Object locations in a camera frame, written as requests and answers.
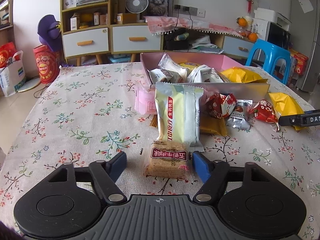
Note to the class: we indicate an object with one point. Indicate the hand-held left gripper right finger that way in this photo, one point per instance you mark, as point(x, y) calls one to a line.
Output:
point(200, 165)

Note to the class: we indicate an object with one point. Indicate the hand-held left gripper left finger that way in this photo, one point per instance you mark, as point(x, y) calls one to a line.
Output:
point(119, 163)

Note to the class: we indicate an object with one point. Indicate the yellow snack packet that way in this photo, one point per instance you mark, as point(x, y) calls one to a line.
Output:
point(285, 105)
point(188, 65)
point(242, 75)

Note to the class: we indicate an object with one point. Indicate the brown cracker packet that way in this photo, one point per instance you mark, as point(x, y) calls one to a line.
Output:
point(166, 160)

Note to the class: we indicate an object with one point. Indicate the mustard snack packet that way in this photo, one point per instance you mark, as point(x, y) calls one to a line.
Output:
point(213, 126)

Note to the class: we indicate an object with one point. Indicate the pale green snack packet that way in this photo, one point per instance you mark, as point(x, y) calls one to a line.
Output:
point(175, 115)

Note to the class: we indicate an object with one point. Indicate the silver chocolate packet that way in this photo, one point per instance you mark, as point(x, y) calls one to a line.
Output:
point(238, 115)

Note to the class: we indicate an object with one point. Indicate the red triangular snack packet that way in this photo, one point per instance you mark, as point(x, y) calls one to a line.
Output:
point(220, 105)

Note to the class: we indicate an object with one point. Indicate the pink snack packet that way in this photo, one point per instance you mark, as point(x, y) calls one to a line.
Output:
point(145, 100)

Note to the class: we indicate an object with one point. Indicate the pink storage box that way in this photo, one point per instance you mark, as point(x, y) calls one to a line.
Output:
point(237, 90)

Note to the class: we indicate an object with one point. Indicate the white brown-print snack packet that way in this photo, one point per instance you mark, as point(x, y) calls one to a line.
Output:
point(205, 73)
point(160, 75)

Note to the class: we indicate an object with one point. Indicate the clear white pastry packet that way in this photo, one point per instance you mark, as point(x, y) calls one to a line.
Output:
point(173, 66)

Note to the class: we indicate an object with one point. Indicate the red snack cartons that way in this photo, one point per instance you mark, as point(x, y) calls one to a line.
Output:
point(298, 65)

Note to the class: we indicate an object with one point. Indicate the floral tablecloth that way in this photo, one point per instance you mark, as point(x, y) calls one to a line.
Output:
point(75, 120)

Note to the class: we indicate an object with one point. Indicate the grey refrigerator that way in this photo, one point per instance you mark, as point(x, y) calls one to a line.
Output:
point(307, 55)

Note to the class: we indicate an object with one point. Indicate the blue plastic stool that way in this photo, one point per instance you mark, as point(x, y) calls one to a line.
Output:
point(268, 47)

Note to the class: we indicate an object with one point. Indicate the white microwave oven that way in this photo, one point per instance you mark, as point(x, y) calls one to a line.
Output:
point(277, 36)

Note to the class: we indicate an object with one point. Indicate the white drawer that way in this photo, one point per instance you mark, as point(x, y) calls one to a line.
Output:
point(85, 50)
point(237, 42)
point(136, 46)

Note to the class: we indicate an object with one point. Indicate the blue-lid storage bin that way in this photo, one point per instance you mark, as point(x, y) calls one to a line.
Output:
point(120, 59)

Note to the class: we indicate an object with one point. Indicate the glass jar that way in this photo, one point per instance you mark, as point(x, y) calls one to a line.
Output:
point(241, 31)

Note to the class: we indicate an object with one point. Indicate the clear storage bin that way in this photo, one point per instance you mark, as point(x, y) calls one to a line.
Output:
point(90, 60)

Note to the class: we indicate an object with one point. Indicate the white printer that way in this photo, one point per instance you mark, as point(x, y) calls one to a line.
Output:
point(270, 15)

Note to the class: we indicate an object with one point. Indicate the orange with leaves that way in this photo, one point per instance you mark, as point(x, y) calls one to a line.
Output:
point(242, 22)

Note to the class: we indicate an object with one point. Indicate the low wooden cabinet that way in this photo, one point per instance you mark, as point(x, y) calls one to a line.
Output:
point(220, 38)

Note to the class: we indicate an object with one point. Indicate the paper note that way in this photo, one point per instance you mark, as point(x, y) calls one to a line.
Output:
point(305, 3)

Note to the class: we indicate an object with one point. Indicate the round white floor scale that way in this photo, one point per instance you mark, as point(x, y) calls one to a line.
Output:
point(30, 85)

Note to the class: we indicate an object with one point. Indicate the folded pale cloths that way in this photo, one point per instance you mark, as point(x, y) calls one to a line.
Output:
point(206, 45)

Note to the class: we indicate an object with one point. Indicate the red cartoon drum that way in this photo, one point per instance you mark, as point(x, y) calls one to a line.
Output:
point(46, 65)

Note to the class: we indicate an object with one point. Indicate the black bag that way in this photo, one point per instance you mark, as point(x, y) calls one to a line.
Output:
point(176, 43)

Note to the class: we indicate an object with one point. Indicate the white shopping bag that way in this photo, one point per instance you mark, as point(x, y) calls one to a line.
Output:
point(12, 77)

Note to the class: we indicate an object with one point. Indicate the pink cherry-print cloth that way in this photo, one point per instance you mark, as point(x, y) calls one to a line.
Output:
point(200, 23)

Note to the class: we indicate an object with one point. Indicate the wooden drawer cabinet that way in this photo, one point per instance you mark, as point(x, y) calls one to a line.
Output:
point(136, 24)

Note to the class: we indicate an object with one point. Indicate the cardboard box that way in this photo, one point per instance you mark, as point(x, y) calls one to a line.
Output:
point(127, 18)

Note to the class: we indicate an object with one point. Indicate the small medicine boxes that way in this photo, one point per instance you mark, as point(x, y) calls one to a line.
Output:
point(101, 18)

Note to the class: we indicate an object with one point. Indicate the small white carton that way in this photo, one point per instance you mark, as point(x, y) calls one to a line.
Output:
point(75, 22)

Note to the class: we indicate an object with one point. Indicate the purple plush hat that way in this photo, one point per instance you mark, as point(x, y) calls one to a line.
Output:
point(48, 32)

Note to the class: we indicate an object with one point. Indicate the red gift bag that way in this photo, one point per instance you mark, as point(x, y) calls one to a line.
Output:
point(6, 53)

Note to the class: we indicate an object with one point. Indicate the small white desk fan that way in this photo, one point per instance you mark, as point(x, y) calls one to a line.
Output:
point(136, 3)

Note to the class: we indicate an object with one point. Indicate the tall wooden shelf cabinet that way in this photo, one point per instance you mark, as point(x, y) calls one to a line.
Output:
point(63, 10)

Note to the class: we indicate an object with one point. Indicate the framed cat picture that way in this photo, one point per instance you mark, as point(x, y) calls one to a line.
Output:
point(158, 0)

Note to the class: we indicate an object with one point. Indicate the wooden bookshelf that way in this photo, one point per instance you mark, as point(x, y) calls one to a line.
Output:
point(5, 17)

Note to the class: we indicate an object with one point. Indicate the white wall socket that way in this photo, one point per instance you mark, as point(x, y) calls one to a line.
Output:
point(201, 13)

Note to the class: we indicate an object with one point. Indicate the grey wall socket panel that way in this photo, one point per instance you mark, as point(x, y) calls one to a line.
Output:
point(186, 10)

